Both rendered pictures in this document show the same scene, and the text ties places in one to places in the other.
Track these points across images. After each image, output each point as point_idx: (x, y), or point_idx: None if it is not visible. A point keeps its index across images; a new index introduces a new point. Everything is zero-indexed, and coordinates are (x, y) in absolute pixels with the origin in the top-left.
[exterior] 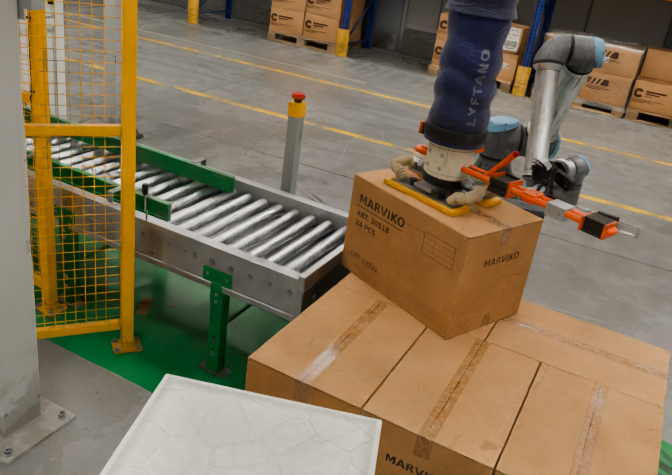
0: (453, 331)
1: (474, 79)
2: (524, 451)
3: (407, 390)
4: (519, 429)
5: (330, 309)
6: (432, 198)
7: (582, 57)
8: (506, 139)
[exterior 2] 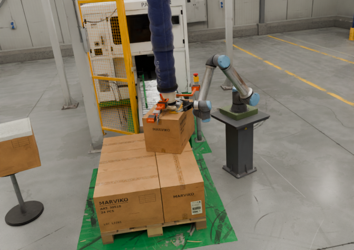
0: (148, 149)
1: (157, 70)
2: (108, 174)
3: (115, 155)
4: (117, 171)
5: (137, 136)
6: None
7: (215, 63)
8: (235, 95)
